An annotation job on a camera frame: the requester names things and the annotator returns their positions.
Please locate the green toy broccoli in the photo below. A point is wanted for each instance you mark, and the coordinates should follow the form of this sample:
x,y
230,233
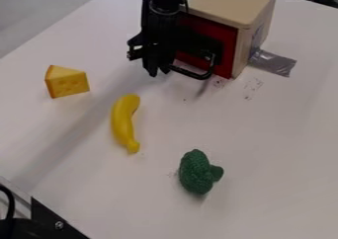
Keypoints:
x,y
197,172

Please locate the yellow toy banana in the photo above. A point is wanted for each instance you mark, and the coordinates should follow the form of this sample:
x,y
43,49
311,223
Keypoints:
x,y
123,121

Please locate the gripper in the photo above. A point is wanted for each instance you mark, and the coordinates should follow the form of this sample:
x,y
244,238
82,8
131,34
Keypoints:
x,y
156,32

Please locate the grey tape strip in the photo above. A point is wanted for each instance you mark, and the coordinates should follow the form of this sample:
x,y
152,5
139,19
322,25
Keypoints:
x,y
273,62

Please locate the yellow toy cheese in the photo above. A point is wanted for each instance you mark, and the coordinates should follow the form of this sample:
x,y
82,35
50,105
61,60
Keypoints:
x,y
66,82

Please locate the cabinet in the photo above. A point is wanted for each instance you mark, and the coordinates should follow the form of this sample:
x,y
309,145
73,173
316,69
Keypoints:
x,y
237,6

